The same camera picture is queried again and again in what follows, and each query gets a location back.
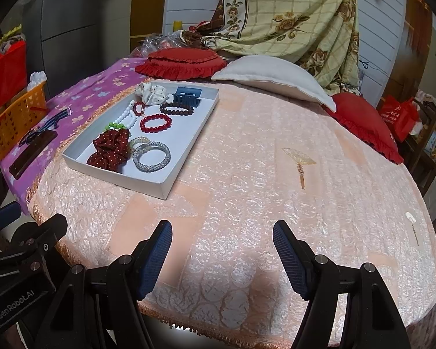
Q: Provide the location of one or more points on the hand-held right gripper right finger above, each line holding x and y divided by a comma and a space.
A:
290, 258

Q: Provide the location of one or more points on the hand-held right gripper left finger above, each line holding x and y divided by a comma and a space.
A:
156, 258

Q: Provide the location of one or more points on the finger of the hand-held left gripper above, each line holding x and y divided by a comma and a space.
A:
47, 231
3, 216

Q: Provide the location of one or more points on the dark red dotted scrunchie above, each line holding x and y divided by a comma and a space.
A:
111, 147

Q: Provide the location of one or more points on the white tray box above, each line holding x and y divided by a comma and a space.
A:
189, 131

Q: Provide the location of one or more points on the dark brown case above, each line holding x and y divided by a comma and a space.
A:
32, 154

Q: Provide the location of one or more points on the pink textured bedspread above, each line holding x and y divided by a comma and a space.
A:
276, 189

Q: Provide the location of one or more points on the orange plastic basket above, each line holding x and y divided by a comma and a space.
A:
11, 123

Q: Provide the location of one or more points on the gold fan hairpin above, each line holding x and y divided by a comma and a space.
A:
298, 156

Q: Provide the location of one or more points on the blue striped band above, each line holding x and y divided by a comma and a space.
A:
54, 120

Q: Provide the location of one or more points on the small clear bangle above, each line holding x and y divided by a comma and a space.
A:
140, 139

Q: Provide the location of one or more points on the white hairpin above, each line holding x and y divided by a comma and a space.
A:
411, 218

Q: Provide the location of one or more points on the white cloth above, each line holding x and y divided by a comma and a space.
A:
36, 78

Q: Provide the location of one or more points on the purple floral blanket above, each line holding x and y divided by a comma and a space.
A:
87, 87

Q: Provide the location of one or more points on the red frilled cushion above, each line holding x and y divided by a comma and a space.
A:
367, 123
181, 61

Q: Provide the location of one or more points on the cream scrunchie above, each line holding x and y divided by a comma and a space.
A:
152, 94

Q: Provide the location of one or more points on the blue hair claw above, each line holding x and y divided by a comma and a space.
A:
185, 96

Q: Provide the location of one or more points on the red shopping bag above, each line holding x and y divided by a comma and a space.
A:
399, 116

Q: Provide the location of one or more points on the white pillow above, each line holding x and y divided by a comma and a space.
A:
272, 76

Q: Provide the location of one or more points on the wooden shelf rack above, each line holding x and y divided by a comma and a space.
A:
432, 141

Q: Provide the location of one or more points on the grey cabinet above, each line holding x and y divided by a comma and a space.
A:
69, 25

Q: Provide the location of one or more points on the clear plastic bag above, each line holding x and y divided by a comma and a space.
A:
160, 43

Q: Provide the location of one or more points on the floral checked bed sheet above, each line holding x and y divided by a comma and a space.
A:
294, 18

